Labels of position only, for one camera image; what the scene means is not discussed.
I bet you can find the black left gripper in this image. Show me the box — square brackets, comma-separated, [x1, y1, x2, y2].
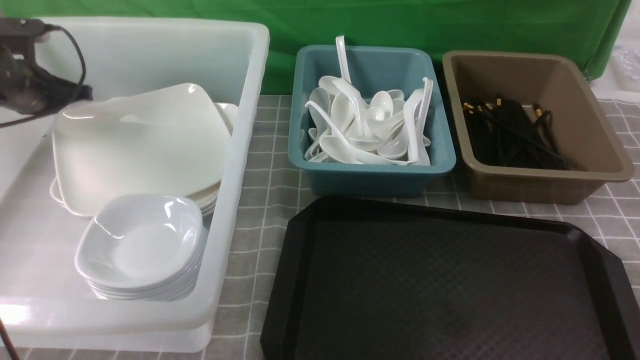
[0, 45, 93, 115]

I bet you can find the large white square plate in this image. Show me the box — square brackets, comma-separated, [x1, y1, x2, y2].
[51, 83, 232, 216]

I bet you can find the stack of white square plates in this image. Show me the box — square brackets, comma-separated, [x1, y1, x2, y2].
[49, 102, 238, 217]

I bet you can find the large white plastic tub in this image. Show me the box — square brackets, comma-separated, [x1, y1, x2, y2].
[1, 17, 270, 353]

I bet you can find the stack of small white dishes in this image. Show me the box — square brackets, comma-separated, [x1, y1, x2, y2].
[74, 194, 209, 302]

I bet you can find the grey checked tablecloth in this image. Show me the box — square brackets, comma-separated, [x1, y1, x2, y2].
[1, 95, 639, 360]

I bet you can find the pile of white soup spoons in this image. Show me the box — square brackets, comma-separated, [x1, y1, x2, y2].
[303, 35, 435, 166]

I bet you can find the black plastic serving tray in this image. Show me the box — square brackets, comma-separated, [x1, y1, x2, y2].
[260, 196, 640, 360]

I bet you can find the black chopsticks pile in bin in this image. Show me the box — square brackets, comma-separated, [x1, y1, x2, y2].
[462, 93, 578, 171]

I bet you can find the brown plastic bin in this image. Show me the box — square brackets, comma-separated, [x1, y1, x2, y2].
[442, 50, 634, 204]

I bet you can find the green backdrop cloth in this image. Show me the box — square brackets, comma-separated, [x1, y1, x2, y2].
[1, 0, 631, 95]

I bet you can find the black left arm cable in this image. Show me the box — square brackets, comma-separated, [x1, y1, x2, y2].
[0, 25, 88, 128]

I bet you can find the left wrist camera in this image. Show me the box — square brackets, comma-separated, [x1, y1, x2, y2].
[0, 17, 50, 49]

